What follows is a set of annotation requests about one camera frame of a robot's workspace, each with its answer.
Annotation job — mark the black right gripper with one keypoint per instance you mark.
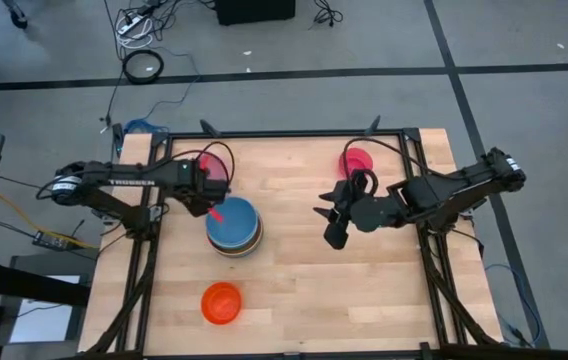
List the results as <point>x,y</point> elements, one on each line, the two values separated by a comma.
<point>371,212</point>

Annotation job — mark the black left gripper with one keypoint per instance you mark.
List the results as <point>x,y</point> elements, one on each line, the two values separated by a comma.
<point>188,182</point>

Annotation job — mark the pink bowl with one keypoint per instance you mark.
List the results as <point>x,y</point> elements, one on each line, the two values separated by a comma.
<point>214,167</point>

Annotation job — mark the small crimson bowl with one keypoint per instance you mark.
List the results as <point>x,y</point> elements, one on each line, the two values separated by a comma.
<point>359,159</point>

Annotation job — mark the blue bowl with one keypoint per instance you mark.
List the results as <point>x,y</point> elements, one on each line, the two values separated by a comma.
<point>234,222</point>

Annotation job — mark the large orange bowl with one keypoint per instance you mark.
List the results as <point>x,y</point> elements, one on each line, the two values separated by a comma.
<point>236,254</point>

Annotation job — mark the small orange-red bowl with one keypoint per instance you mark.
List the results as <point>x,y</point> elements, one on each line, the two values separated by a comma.
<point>221,302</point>

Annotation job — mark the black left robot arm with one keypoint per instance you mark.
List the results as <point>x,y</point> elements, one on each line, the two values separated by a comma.
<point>129,183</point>

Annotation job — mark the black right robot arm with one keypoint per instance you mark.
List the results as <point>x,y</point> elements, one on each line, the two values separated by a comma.
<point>444,192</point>

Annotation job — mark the red tag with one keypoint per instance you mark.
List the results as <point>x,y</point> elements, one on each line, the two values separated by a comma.
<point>216,215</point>

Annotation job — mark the small black device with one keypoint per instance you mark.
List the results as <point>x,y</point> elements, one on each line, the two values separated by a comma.
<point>117,137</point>

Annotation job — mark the black floor tape line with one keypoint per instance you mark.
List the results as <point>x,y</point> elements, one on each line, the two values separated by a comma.
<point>464,105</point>
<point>314,74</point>

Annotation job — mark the white power strip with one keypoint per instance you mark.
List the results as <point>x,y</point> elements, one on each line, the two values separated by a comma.
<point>130,25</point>

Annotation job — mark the black equipment case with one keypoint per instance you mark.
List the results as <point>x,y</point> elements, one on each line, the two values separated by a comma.
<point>254,10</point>

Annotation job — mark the white panel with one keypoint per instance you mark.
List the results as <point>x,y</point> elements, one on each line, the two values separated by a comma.
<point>44,320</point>

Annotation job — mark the black beam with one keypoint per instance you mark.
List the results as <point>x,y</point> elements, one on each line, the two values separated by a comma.
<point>14,285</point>

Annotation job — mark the black caster wheel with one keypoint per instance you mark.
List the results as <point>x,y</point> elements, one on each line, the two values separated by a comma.
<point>18,20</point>

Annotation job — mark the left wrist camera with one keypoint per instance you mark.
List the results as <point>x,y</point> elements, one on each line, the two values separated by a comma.
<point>214,188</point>

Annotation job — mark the black corner bracket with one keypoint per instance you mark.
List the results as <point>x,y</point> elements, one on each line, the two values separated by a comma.
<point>411,134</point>
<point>159,138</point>

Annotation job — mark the black frame clip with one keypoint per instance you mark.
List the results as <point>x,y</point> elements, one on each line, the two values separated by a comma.
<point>209,128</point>
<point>374,125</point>

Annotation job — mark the black aluminium table frame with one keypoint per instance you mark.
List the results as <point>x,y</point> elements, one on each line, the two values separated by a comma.
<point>289,134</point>

